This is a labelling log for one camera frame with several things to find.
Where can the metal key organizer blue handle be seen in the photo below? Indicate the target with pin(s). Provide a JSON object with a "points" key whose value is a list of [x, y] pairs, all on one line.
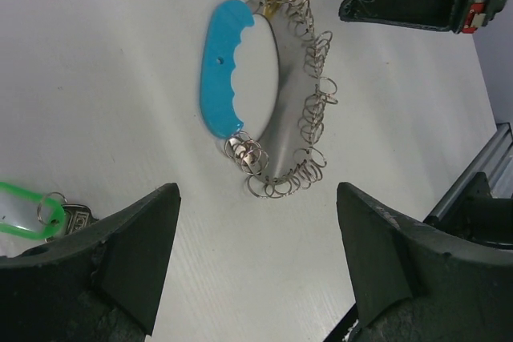
{"points": [[263, 92]]}

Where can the green tag key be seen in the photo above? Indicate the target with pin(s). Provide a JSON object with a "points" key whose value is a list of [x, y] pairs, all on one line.
{"points": [[35, 216]]}

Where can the aluminium frame rail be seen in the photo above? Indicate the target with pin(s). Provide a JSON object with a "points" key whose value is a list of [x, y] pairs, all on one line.
{"points": [[478, 206]]}

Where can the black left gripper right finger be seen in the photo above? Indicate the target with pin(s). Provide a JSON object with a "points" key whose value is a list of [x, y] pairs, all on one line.
{"points": [[412, 282]]}

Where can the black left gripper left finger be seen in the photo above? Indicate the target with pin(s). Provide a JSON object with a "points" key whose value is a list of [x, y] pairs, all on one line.
{"points": [[102, 283]]}

